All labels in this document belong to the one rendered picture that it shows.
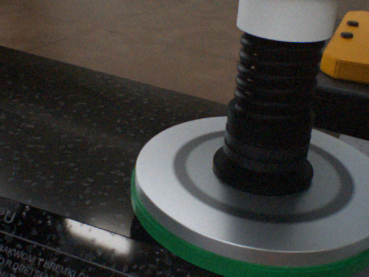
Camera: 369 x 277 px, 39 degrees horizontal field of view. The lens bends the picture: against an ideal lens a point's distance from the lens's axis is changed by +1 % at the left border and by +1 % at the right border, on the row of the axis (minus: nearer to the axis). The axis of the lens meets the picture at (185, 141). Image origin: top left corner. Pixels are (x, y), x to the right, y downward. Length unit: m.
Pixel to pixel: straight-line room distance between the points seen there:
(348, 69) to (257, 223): 0.75
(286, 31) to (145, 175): 0.16
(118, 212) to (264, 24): 0.21
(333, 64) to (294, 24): 0.74
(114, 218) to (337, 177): 0.19
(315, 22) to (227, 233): 0.15
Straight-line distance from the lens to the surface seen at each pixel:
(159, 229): 0.38
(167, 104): 0.67
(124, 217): 0.45
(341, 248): 0.37
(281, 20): 0.36
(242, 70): 0.39
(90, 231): 0.44
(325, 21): 0.37
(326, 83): 1.07
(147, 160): 0.44
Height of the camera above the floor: 1.09
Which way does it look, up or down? 27 degrees down
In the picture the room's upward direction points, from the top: 4 degrees clockwise
